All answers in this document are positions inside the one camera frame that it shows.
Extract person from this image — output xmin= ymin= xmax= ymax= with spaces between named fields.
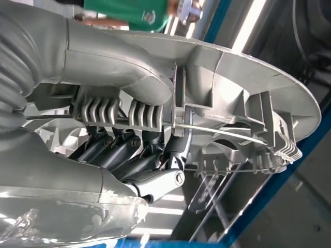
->
xmin=55 ymin=0 xmax=203 ymax=33

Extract ceiling light strip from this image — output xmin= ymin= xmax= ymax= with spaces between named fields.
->
xmin=231 ymin=0 xmax=267 ymax=52

